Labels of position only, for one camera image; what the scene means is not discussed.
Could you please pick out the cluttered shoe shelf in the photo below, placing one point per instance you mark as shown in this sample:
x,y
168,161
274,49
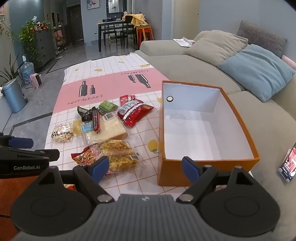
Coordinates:
x,y
59,34

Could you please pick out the beige sofa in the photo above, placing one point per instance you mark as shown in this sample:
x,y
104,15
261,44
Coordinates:
x,y
185,67

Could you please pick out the orange cardboard box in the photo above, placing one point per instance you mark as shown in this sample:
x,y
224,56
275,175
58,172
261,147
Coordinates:
x,y
203,129

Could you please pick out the potted leafy plant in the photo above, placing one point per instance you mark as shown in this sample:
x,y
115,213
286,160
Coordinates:
x,y
8,71

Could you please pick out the pink white printed tablecloth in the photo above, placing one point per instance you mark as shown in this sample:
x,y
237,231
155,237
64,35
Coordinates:
x,y
111,74

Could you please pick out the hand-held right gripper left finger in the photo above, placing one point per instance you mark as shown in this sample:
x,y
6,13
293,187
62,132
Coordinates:
x,y
100,167

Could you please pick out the beige pillow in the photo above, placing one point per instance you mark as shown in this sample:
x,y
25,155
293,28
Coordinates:
x,y
215,48

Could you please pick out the black snack packet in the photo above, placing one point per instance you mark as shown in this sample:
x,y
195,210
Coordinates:
x,y
84,113

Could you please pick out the dark cabinet with plants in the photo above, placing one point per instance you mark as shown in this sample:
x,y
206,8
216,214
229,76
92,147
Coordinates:
x,y
29,38

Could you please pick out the blue pedal trash can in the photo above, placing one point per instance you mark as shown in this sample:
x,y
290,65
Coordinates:
x,y
13,96

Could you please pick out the pink space heater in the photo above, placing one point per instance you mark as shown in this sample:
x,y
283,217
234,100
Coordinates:
x,y
35,80

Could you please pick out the smartphone with lit screen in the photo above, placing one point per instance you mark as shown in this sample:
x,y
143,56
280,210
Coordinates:
x,y
288,164

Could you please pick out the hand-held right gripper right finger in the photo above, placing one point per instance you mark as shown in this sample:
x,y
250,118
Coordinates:
x,y
190,167

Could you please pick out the clear bag of peanuts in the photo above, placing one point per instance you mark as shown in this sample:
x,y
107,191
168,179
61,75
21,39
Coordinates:
x,y
62,132

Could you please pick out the clear bag of yellow chips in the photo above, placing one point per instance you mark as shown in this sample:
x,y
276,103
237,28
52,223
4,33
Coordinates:
x,y
121,154

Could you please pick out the small red snack packet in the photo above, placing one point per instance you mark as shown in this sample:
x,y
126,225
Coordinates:
x,y
124,99

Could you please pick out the dark dining table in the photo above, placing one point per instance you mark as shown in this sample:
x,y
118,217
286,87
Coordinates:
x,y
115,23

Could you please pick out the large red snack bag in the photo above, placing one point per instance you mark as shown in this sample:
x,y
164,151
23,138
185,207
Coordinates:
x,y
134,112

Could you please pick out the red stool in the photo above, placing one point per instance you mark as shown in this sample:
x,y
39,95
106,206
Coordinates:
x,y
144,32

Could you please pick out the grey striped pillow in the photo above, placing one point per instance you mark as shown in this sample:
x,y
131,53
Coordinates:
x,y
263,37

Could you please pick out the yellow cloth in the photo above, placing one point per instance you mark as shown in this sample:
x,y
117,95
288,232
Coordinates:
x,y
136,19

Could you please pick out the dark door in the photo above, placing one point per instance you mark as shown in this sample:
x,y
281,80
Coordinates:
x,y
75,23

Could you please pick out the wall picture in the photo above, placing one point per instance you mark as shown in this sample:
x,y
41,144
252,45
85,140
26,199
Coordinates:
x,y
93,4

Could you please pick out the blue pillow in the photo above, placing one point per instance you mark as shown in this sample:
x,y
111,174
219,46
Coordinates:
x,y
259,69

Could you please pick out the light blue candy packet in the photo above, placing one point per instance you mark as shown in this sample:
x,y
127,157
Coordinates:
x,y
87,126

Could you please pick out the white paper booklet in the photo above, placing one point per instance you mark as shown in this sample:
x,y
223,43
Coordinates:
x,y
183,41

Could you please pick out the blue water jug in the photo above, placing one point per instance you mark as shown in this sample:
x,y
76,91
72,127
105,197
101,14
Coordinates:
x,y
26,70

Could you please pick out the dark dining chair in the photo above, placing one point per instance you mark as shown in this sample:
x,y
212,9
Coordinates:
x,y
124,34
109,31

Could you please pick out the red sausage stick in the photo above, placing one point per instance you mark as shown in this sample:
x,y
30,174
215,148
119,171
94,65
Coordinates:
x,y
95,121

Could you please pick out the orange red snack bag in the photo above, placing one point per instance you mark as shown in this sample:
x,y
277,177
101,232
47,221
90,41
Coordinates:
x,y
84,157

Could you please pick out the orange box lid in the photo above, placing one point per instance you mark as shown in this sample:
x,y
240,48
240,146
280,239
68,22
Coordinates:
x,y
13,197

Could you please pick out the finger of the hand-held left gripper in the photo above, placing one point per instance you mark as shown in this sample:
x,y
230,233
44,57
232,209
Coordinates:
x,y
21,141
47,153

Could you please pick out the clear bag of bread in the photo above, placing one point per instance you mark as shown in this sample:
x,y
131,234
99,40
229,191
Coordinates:
x,y
111,128

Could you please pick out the grey cabinet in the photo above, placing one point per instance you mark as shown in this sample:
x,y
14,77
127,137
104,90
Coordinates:
x,y
45,46

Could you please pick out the green snack packet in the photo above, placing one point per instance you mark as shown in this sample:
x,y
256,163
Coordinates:
x,y
107,106

